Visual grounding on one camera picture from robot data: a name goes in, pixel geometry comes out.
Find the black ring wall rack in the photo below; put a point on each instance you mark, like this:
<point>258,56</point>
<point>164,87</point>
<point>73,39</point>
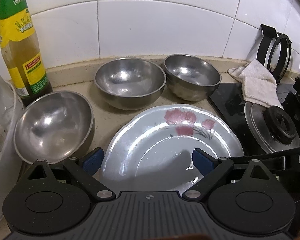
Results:
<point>274,52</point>

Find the steel pot lid black knob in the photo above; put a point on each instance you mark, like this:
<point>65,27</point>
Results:
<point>272,128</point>

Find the white dish cloth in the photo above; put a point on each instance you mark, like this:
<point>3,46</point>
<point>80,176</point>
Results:
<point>258,84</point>

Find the white plastic tray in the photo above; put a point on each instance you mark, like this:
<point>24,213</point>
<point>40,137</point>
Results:
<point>10,162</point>

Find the black induction cooktop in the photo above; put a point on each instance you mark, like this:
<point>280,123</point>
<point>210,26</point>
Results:
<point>228,101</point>

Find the small steel bowl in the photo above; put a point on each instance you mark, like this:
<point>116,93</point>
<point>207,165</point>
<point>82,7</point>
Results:
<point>190,78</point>

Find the green yellow sauce bottle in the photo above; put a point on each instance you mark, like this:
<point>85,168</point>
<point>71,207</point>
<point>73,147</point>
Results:
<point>20,51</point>

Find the white floral plate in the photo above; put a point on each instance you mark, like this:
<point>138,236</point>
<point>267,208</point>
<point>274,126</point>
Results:
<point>153,152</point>

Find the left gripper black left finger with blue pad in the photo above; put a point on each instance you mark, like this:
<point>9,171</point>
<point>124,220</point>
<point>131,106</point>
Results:
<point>81,172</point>

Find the large steel bowl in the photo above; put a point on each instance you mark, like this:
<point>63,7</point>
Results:
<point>54,127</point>

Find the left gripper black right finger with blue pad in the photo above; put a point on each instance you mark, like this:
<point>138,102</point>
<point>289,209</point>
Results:
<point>214,171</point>

